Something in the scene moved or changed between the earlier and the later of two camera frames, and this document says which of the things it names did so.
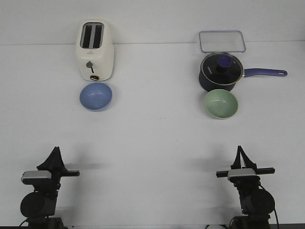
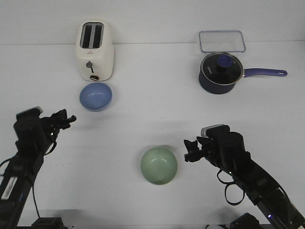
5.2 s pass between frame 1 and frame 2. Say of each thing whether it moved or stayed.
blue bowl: stayed
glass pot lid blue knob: stayed
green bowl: moved
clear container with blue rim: stayed
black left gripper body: moved
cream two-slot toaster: stayed
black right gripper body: moved
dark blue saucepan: stayed
